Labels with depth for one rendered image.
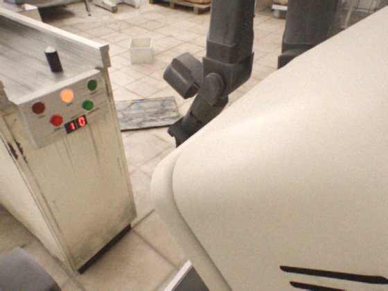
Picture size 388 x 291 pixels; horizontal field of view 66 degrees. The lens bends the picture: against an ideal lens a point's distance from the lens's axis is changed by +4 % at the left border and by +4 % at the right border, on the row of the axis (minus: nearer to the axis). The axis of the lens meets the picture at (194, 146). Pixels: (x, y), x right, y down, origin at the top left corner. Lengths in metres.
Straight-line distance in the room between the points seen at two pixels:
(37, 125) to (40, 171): 0.16
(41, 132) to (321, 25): 0.71
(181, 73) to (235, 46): 0.13
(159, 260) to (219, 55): 1.08
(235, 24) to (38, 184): 0.74
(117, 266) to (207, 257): 1.24
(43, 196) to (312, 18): 0.87
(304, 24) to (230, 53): 0.11
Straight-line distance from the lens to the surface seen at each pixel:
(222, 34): 0.46
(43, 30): 1.13
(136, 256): 1.42
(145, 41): 3.31
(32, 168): 0.95
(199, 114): 0.54
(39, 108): 0.84
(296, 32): 0.41
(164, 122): 2.12
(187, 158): 0.15
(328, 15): 0.40
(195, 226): 0.16
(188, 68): 0.53
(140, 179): 1.72
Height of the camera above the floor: 1.21
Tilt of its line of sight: 39 degrees down
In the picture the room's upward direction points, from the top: straight up
